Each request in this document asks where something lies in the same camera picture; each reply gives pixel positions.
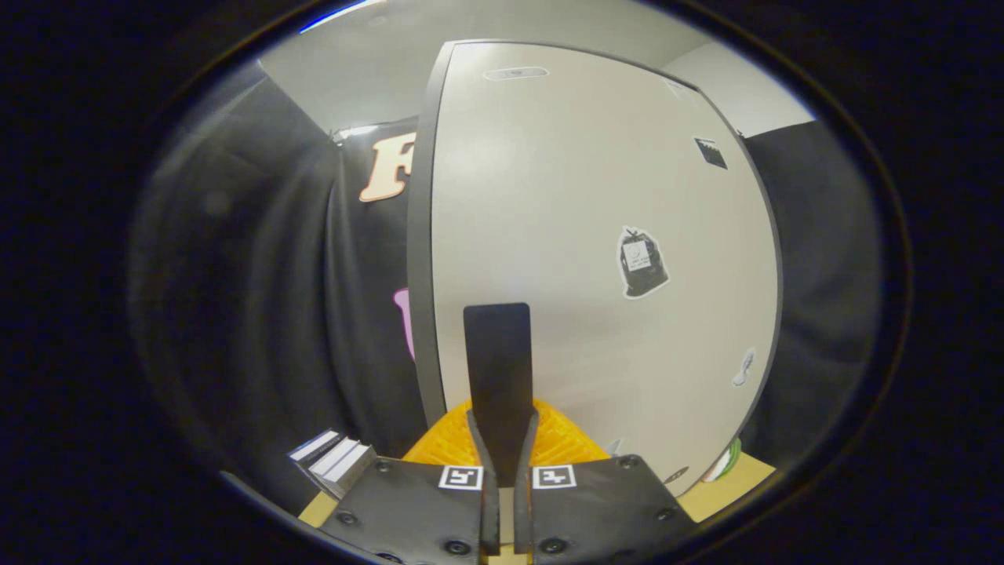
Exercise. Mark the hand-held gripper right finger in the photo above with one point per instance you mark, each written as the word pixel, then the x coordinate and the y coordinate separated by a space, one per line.
pixel 518 361

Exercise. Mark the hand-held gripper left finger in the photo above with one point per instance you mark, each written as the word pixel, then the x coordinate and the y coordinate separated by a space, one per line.
pixel 482 361

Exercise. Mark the grey shoe cabinet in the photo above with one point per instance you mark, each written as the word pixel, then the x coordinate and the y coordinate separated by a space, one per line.
pixel 420 235

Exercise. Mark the white shoe cabinet door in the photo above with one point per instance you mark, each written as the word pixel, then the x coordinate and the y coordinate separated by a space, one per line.
pixel 596 196

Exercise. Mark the grey cover book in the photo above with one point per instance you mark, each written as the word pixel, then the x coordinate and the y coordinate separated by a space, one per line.
pixel 349 469

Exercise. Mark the white cover book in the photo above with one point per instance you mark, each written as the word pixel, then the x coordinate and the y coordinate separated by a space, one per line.
pixel 333 457

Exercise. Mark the blue cover book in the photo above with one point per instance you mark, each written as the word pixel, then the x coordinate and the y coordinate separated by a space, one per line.
pixel 312 446

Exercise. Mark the black backdrop cloth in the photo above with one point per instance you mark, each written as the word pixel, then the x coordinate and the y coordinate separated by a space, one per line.
pixel 259 298

